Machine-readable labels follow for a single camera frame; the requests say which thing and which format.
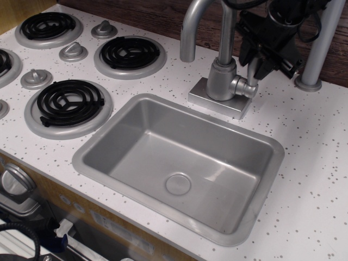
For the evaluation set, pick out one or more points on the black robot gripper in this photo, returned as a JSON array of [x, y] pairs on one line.
[[273, 43]]

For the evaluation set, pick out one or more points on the silver faucet lever handle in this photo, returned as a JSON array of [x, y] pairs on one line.
[[247, 87]]

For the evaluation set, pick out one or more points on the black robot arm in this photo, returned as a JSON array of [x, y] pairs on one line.
[[296, 12]]

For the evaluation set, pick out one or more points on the grey vertical support pole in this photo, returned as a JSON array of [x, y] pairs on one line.
[[309, 81]]

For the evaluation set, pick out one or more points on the silver curved toy faucet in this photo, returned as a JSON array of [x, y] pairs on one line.
[[212, 92]]

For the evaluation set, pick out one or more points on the back right black burner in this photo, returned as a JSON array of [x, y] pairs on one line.
[[129, 57]]

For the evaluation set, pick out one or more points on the grey plastic sink basin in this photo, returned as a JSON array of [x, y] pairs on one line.
[[203, 173]]

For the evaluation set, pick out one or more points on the silver stove knob back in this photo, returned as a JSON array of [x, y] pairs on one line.
[[104, 30]]

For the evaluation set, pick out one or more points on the silver stove knob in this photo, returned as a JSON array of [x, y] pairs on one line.
[[36, 79], [73, 53], [104, 30]]

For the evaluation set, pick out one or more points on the silver stove knob middle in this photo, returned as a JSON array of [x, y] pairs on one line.
[[73, 53]]

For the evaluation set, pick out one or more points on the front right black burner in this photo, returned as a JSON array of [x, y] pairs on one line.
[[68, 109]]

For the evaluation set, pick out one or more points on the back left black burner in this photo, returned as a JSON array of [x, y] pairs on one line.
[[48, 30]]

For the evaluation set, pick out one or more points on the silver stove knob front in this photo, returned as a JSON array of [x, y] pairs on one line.
[[36, 79]]

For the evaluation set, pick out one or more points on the left edge black burner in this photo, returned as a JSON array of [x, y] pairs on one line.
[[11, 67]]

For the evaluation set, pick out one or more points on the silver round oven knob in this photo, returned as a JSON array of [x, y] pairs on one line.
[[16, 184]]

